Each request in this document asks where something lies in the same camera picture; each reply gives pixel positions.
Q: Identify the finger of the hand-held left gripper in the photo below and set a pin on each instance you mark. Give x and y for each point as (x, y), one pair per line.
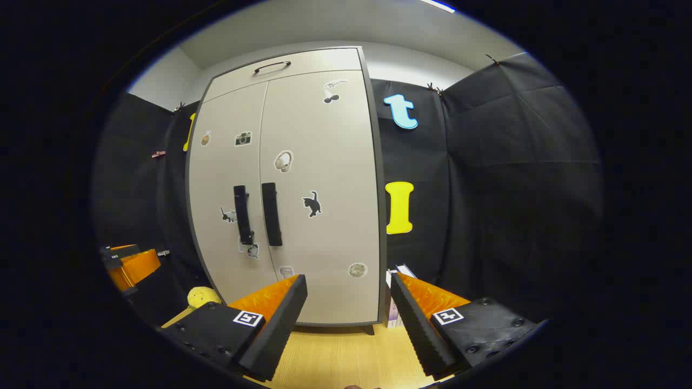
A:
(138, 267)

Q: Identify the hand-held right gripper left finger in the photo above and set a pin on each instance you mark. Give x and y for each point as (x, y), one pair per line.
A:
(281, 329)

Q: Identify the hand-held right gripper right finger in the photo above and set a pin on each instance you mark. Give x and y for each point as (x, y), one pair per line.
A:
(419, 329)

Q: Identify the white cabinet door camera sticker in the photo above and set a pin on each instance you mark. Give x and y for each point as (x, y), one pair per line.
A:
(216, 178)

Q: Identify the white double-door shoe cabinet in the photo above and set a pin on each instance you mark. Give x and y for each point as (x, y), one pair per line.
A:
(382, 216)

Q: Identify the white cabinet door headphone sticker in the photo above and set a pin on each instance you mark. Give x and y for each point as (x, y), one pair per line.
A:
(335, 162)

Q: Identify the white cabinet drawer front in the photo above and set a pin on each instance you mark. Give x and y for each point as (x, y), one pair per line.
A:
(324, 62)

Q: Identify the white cardboard box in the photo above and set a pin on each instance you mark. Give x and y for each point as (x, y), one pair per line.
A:
(393, 310)

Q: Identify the yellow plush toy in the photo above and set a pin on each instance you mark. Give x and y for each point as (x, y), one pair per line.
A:
(203, 297)

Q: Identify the black backdrop clamp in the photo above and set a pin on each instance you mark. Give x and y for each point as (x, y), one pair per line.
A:
(178, 106)
(432, 87)
(492, 58)

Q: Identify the black backdrop cloth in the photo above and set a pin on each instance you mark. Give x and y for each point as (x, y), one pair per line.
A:
(513, 189)

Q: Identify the ceiling light strip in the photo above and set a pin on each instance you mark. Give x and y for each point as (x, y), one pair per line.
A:
(439, 6)

